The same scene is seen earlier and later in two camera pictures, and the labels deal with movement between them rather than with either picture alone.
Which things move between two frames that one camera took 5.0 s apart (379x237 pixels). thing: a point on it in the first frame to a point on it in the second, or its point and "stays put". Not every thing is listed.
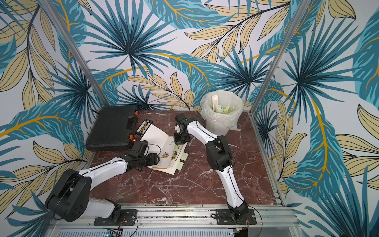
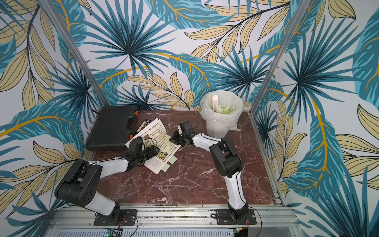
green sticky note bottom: x=179 y=166 to x=166 y=168
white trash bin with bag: x=220 y=109 stays put
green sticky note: x=184 y=156 to x=172 y=160
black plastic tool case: x=114 y=129 stays put
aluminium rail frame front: x=272 y=221 stays put
